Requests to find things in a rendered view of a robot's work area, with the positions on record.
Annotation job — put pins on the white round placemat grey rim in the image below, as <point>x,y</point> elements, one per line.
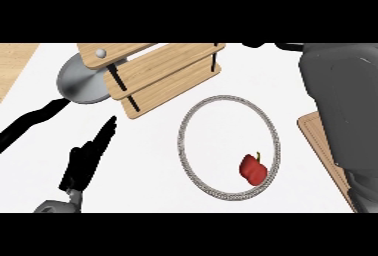
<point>221,133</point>

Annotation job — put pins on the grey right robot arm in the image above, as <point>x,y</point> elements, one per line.
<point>344,110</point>

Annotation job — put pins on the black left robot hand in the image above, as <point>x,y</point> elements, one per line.
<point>88,156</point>

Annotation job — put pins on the pale wooden board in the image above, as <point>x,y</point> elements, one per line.
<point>13,63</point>

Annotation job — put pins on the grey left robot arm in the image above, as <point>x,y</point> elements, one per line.
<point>60,206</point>

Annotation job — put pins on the wooden tiered shelf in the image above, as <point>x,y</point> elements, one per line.
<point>162,71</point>

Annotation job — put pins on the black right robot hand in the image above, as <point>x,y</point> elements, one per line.
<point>287,46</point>

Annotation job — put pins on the red bell pepper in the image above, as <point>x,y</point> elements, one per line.
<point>252,170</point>

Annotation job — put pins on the tan stitched placemat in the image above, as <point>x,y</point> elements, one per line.
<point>324,150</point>

